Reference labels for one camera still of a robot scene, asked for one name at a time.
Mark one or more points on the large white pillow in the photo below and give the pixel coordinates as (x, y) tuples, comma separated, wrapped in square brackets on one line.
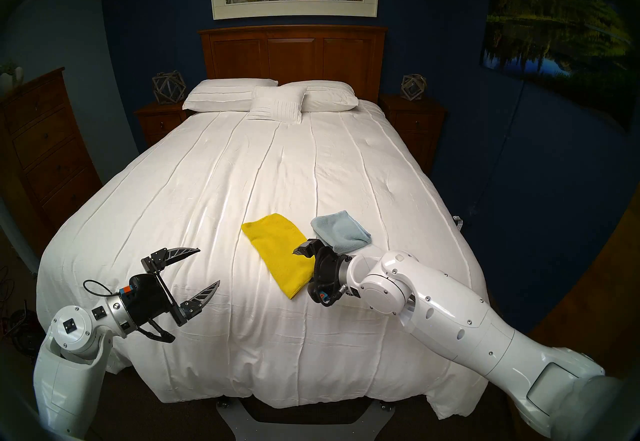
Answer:
[(220, 94), (330, 96)]

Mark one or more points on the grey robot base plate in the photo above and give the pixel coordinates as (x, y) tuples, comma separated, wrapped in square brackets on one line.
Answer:
[(232, 422)]

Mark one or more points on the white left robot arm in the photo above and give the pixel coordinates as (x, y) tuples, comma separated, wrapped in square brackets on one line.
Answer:
[(75, 335)]

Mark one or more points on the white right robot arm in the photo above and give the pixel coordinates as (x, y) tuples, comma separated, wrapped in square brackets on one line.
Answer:
[(450, 305)]

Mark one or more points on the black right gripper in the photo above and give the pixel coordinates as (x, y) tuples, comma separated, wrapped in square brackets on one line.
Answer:
[(327, 270)]

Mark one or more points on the brown wooden headboard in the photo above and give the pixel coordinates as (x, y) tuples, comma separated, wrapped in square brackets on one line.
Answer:
[(292, 57)]

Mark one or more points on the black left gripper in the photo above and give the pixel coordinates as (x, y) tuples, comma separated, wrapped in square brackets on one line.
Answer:
[(146, 300)]

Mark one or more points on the bed with white comforter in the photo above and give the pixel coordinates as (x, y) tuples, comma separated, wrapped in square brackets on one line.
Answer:
[(225, 180)]

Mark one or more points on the light blue hand towel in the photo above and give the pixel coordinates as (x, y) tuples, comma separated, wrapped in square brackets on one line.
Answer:
[(340, 230)]

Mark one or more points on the small square white pillow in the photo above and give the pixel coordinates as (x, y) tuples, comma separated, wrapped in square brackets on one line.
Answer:
[(277, 105)]

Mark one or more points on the brown wooden nightstand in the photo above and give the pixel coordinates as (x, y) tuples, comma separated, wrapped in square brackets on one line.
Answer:
[(415, 125), (159, 122)]

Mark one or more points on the brown wooden dresser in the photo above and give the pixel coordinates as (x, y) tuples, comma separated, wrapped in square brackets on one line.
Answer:
[(45, 150)]

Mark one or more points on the forest lake poster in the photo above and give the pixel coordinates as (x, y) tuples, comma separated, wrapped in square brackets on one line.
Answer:
[(545, 25)]

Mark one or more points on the yellow hand towel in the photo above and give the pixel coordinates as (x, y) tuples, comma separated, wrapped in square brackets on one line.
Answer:
[(280, 255)]

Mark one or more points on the small white bedside tag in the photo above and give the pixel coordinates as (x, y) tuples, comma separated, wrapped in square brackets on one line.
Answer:
[(458, 223)]

